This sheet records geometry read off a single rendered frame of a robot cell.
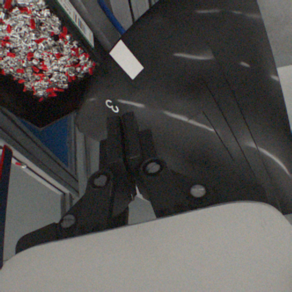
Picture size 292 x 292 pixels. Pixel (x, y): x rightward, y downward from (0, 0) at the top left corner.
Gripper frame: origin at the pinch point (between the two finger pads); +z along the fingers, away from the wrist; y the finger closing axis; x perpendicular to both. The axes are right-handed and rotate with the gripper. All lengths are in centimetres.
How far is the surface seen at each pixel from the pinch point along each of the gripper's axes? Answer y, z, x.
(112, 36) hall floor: -6, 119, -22
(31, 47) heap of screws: -11.7, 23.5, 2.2
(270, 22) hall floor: 90, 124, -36
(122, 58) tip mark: 0.6, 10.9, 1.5
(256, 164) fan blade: 9.9, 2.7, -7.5
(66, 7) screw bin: -4.8, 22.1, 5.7
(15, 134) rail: -26.6, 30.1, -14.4
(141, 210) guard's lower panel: -12, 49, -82
